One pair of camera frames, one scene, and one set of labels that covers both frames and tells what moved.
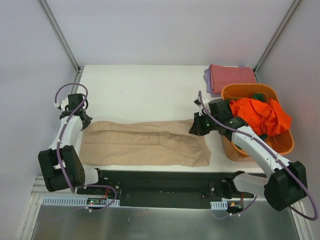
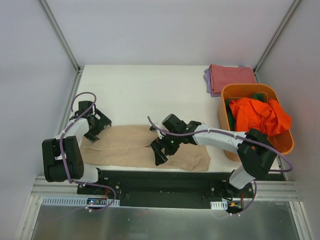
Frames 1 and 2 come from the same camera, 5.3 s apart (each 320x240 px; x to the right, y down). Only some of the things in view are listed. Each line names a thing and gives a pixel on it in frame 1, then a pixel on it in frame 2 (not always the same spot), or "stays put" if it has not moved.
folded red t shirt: x=221 y=75 stays put
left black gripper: x=85 y=119 to x=97 y=125
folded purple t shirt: x=207 y=77 stays put
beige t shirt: x=168 y=144 stays put
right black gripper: x=199 y=124 to x=163 y=149
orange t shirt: x=265 y=118 stays put
